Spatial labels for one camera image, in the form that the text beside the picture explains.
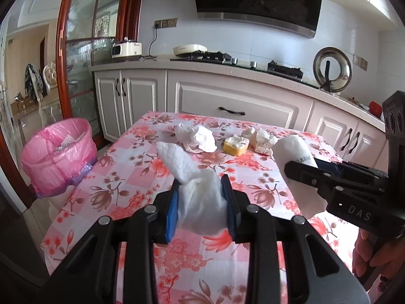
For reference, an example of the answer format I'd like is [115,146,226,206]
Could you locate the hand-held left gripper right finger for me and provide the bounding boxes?
[220,175,371,304]

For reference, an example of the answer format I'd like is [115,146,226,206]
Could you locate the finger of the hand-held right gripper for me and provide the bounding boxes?
[284,161,340,201]
[316,159,387,182]

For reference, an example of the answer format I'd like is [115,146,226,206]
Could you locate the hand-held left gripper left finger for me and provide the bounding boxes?
[47,182,181,304]

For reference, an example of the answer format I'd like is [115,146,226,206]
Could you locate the white tissue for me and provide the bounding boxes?
[156,141,229,236]

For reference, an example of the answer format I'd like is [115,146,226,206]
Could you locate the white paper cup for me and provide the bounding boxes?
[274,135,327,220]

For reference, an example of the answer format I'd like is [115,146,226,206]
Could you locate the bin with pink bag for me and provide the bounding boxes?
[22,118,98,198]

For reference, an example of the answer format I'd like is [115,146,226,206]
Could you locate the person's right hand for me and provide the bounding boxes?
[353,229,405,290]

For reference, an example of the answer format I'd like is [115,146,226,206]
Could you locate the pink floral tablecloth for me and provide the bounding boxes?
[41,111,358,304]

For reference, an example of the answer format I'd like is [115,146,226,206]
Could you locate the small white packet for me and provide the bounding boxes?
[254,128,279,156]

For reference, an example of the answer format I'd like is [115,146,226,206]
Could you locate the yellow sponge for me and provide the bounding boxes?
[223,134,249,156]

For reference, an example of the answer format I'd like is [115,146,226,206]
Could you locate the red object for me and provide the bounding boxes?
[369,101,385,118]

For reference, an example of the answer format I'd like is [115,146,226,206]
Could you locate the crumpled white wrapper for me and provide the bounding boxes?
[175,123,218,153]

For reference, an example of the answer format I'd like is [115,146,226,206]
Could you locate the steel pot lid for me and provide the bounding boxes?
[313,47,353,94]

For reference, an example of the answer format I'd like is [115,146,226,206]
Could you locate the white kitchen cabinet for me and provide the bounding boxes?
[91,55,390,166]

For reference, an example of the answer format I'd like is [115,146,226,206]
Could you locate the black gas stove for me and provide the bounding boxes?
[170,51,320,88]

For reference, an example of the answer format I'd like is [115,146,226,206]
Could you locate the red framed glass door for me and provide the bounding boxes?
[56,0,143,121]

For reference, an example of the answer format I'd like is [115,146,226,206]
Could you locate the white rice cooker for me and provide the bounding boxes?
[111,38,143,59]

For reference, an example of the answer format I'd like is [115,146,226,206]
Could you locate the white ornate chair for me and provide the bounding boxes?
[37,63,61,124]

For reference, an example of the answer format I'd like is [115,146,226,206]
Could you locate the cardboard boxes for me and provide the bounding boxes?
[11,92,39,112]

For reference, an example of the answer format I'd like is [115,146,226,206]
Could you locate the hanging dark clothing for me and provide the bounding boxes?
[25,64,45,101]

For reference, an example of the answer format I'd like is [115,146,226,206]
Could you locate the black drawer handle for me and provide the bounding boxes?
[219,106,246,116]

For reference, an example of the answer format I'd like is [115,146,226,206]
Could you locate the small wall outlet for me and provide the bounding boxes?
[353,54,368,71]

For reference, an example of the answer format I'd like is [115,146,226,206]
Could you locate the black power cable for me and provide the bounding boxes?
[142,26,159,61]

